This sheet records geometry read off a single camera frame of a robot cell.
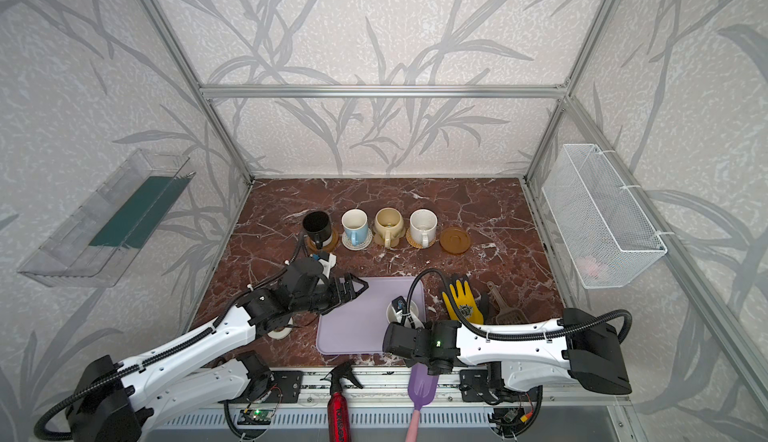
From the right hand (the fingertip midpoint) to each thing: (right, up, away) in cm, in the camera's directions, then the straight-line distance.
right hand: (406, 331), depth 78 cm
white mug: (+6, +26, +21) cm, 34 cm away
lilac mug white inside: (-3, +7, -8) cm, 11 cm away
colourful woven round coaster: (-18, +19, +21) cm, 34 cm away
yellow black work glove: (+17, +6, +8) cm, 20 cm away
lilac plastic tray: (-14, -1, +6) cm, 15 cm away
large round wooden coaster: (+17, +21, +23) cm, 36 cm away
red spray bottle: (-16, -13, -9) cm, 23 cm away
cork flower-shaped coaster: (-8, +22, +20) cm, 31 cm away
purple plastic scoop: (+4, -12, -5) cm, 14 cm away
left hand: (-11, +13, -2) cm, 17 cm away
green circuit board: (-36, -18, -7) cm, 41 cm away
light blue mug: (-16, +27, +18) cm, 37 cm away
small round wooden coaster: (-26, +20, +20) cm, 39 cm away
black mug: (-28, +27, +17) cm, 43 cm away
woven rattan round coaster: (+3, +20, +23) cm, 30 cm away
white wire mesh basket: (+41, +28, -17) cm, 53 cm away
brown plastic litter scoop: (+29, +2, +6) cm, 30 cm away
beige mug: (-6, +27, +24) cm, 36 cm away
